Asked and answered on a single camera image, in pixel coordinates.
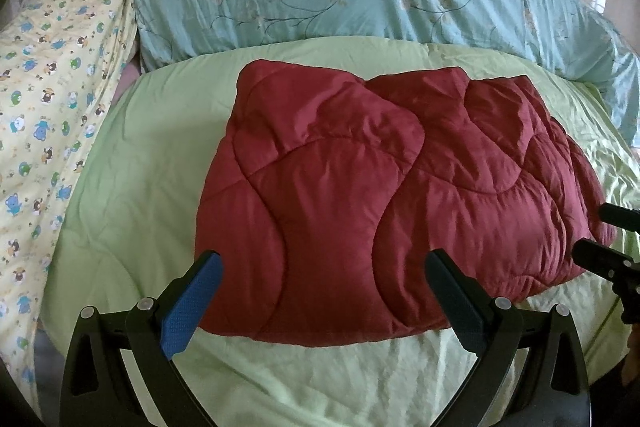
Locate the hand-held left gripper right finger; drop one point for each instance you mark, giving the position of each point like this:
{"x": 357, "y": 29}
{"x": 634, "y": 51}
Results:
{"x": 457, "y": 302}

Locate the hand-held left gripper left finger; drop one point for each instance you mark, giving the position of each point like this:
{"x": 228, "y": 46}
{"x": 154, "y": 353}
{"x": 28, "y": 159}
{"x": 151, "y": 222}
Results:
{"x": 192, "y": 307}

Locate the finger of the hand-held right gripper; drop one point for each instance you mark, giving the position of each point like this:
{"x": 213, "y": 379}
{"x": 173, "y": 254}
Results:
{"x": 620, "y": 216}
{"x": 597, "y": 257}

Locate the red quilted jacket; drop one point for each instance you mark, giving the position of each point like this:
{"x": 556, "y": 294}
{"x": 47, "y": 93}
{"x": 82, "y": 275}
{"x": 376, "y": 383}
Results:
{"x": 380, "y": 197}

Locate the light green blanket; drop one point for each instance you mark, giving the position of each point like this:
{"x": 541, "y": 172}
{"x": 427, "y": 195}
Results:
{"x": 150, "y": 167}

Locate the pink bed sheet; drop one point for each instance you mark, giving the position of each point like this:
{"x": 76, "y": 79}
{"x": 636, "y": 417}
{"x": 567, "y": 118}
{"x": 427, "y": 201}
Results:
{"x": 127, "y": 79}

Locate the yellow animal print quilt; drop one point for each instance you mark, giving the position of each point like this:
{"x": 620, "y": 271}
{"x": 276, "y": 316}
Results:
{"x": 55, "y": 97}

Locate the light blue floral quilt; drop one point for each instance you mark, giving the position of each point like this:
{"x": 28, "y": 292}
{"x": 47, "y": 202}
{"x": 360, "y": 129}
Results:
{"x": 310, "y": 2}

